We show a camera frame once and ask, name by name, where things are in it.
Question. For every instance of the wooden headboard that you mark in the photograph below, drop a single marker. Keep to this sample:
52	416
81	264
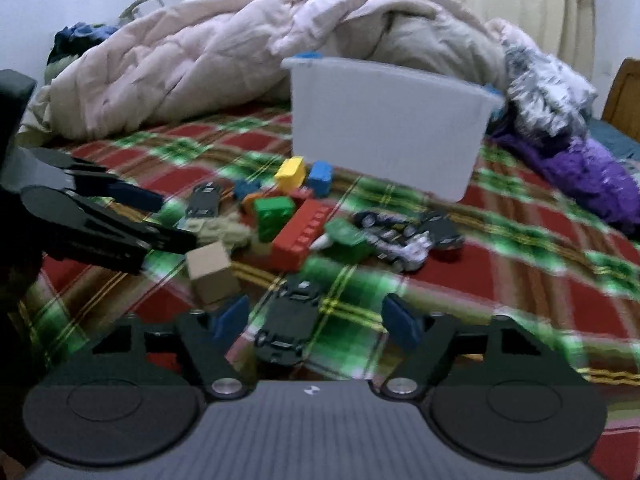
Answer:
625	95

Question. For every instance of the silver toy car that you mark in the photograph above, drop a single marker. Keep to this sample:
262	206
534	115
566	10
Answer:
400	252

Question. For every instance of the olive green cloth toy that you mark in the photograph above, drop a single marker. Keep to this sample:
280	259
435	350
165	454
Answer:
220	230

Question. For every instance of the large red toy block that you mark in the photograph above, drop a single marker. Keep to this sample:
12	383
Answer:
300	237

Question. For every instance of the green toy block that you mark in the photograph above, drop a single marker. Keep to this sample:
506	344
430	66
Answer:
272	212

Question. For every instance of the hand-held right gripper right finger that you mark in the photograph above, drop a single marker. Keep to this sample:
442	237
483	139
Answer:
400	321

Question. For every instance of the small blue toy block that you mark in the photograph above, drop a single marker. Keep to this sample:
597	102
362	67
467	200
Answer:
245	189

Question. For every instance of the pink comforter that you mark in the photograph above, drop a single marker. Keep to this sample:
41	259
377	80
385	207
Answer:
175	70

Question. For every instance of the small red toy block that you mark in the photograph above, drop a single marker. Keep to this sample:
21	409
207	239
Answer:
301	194

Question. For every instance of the red green plaid blanket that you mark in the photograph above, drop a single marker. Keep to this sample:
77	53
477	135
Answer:
525	280

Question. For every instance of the green toy piece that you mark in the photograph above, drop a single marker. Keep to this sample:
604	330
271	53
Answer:
345	237

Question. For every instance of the blue green cloth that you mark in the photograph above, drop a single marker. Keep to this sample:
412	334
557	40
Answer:
75	40

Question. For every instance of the purple cloth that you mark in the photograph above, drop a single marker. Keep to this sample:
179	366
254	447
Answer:
575	170

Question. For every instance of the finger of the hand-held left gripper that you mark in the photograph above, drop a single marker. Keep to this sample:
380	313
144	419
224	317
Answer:
140	201
170	241

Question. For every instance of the yellow toy block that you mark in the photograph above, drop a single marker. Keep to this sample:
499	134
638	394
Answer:
290	172

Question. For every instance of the tan cube block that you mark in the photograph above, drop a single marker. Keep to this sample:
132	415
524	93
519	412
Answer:
212	270

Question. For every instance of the white plastic container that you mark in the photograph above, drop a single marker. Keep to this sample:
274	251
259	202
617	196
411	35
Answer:
380	125

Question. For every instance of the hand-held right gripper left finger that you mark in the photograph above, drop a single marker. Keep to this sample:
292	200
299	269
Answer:
232	317

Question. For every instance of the teal cloth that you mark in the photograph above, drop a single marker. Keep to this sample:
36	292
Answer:
620	140

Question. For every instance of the dark toy car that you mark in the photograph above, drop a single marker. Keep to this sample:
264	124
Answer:
442	232

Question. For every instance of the grey toy car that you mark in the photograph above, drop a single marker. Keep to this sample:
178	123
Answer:
372	220

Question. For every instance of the black toy car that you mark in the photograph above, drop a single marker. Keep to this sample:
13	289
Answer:
290	322
204	201

